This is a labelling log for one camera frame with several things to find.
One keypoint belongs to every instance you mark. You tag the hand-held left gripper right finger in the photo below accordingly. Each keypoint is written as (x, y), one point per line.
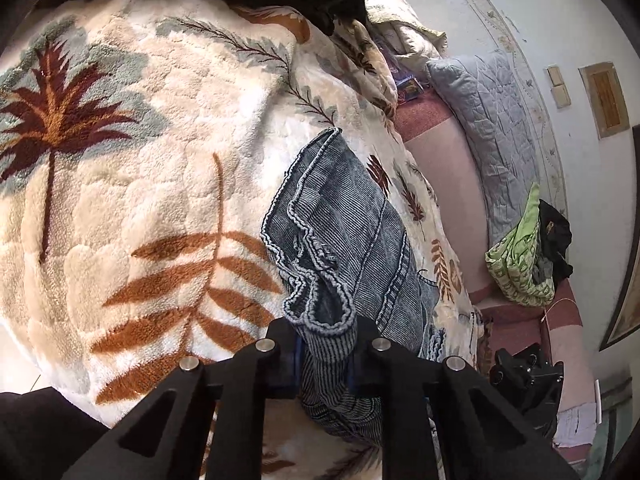
(361, 360)

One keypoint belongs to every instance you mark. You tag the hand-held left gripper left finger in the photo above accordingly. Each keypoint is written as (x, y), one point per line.
(285, 360)

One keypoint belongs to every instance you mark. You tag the blue denim pants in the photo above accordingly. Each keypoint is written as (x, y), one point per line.
(350, 240)

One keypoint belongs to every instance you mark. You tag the white paper sheet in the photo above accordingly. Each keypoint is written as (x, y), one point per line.
(575, 425)

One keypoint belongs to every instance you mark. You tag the green patterned cloth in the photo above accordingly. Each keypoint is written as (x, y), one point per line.
(520, 265)

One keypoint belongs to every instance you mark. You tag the black garment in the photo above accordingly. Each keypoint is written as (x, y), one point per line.
(555, 235)

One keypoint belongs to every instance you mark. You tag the pink sofa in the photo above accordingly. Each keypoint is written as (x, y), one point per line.
(450, 160)

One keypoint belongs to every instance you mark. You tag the leaf print fleece blanket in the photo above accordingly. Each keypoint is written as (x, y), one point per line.
(150, 185)

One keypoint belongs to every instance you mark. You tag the person's dark clothing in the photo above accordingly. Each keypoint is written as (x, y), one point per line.
(45, 435)

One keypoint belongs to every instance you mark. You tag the grey quilted pillow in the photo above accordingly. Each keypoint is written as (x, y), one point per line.
(485, 125)

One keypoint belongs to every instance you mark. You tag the colourful printed packet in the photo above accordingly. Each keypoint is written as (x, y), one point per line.
(410, 87)

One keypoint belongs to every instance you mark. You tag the cream quilted cloth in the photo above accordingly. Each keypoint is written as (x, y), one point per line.
(410, 35)

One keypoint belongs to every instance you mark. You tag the dark picture frame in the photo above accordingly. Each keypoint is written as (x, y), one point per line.
(627, 310)

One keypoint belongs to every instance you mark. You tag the beige wall switch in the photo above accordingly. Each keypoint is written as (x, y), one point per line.
(561, 96)
(554, 75)

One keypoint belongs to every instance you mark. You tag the wooden wall panel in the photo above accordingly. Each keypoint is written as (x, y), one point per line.
(605, 100)

